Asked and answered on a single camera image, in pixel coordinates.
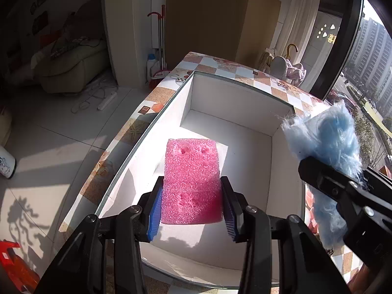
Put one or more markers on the black window frame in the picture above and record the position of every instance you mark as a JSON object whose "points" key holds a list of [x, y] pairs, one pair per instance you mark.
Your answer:
{"points": [[343, 30]]}

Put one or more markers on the white cardboard box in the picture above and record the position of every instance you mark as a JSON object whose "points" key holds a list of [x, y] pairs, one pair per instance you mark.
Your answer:
{"points": [[232, 134]]}

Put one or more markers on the red plastic stool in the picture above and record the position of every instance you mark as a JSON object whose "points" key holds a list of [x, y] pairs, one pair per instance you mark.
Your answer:
{"points": [[15, 266]]}

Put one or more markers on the pink towel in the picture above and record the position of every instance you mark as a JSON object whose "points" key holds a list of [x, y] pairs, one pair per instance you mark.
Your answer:
{"points": [[295, 73]]}

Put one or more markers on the white detergent bottle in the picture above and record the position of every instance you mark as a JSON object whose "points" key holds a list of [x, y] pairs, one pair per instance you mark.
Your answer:
{"points": [[151, 67]]}

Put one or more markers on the light blue fluffy cloth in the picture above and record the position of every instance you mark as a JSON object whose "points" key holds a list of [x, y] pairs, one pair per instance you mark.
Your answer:
{"points": [[330, 134]]}

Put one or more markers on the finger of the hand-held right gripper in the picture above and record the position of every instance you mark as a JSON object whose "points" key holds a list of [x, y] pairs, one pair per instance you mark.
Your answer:
{"points": [[381, 183], [333, 186]]}

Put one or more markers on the white power strip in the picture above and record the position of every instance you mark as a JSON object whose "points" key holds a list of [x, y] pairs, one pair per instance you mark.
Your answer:
{"points": [[107, 100]]}

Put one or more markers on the red broom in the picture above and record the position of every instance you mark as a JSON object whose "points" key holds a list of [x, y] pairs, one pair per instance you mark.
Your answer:
{"points": [[164, 52]]}

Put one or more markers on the pink foam sponge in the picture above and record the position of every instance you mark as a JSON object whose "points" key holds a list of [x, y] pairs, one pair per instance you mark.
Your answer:
{"points": [[191, 174]]}

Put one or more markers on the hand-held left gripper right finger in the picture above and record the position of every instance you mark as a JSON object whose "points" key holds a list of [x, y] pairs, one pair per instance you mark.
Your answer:
{"points": [[228, 220]]}

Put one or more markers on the white printed bin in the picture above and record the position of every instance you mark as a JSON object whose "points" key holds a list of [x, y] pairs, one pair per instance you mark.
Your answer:
{"points": [[6, 162]]}

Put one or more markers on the brown cardboard sheet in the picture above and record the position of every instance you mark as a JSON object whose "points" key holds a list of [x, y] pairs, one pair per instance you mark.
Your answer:
{"points": [[208, 18]]}

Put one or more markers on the cream sofa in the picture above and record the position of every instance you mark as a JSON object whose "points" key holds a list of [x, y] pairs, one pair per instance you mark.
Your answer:
{"points": [[70, 67]]}

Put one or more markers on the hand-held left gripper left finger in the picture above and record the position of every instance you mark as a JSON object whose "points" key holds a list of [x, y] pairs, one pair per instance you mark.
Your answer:
{"points": [[154, 217]]}

